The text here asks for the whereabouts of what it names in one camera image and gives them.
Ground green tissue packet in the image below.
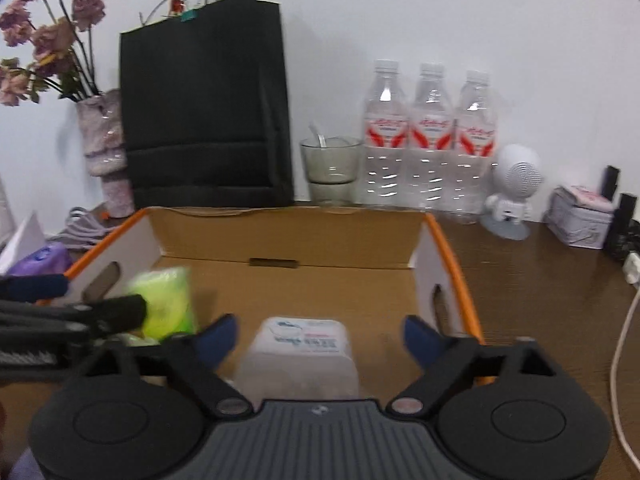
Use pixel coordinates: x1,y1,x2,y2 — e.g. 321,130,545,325
126,266,198,341

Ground clear cotton swab container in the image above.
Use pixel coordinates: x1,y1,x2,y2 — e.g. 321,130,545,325
232,316,360,408

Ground purple tissue pack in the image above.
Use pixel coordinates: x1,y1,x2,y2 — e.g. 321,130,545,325
1,212,72,276

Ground purple flower vase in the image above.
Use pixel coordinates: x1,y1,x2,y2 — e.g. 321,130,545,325
76,89,134,219

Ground red cardboard box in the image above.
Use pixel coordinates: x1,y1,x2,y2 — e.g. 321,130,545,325
66,206,483,400

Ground white power strip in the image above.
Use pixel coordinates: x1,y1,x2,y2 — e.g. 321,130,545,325
623,252,640,287

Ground small tin box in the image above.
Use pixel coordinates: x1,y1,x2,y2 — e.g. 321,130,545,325
544,185,614,250

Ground black paper bag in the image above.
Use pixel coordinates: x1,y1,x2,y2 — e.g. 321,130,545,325
119,0,294,209

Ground dried pink flowers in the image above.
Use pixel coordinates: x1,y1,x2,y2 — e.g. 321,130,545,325
1,0,106,107

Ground white robot figurine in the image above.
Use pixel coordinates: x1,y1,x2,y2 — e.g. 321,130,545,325
480,144,544,242

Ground left water bottle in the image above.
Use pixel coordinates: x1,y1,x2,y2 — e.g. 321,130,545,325
362,60,409,207

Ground water bottle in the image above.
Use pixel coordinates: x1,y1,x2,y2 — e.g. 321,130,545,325
449,70,497,224
362,60,409,207
406,63,454,210

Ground grey glass cup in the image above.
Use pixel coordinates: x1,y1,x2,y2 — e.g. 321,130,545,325
299,122,362,206

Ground right water bottle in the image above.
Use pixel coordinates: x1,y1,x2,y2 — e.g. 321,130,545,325
449,70,497,224

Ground middle water bottle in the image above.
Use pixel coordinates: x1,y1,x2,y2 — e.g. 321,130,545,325
406,63,454,210

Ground lilac coiled cable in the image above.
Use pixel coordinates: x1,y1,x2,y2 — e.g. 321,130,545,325
46,206,122,252

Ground white charging cable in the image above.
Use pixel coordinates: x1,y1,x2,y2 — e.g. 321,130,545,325
608,286,640,474

